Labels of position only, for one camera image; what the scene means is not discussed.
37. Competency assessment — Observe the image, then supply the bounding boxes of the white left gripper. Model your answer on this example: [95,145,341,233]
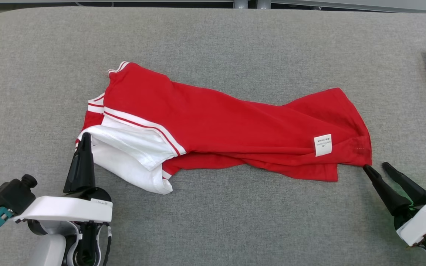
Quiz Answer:
[11,132,113,224]

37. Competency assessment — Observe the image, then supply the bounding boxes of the grey fabric padded surface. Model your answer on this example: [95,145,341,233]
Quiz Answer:
[0,7,426,266]

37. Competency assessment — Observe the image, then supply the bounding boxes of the red shirt white stripes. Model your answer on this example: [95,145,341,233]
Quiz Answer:
[75,61,372,195]

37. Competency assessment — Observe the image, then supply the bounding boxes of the grey partition base rail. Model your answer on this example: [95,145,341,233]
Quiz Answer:
[271,0,426,14]
[0,0,234,4]

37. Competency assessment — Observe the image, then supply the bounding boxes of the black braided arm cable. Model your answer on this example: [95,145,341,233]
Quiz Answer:
[101,225,113,266]

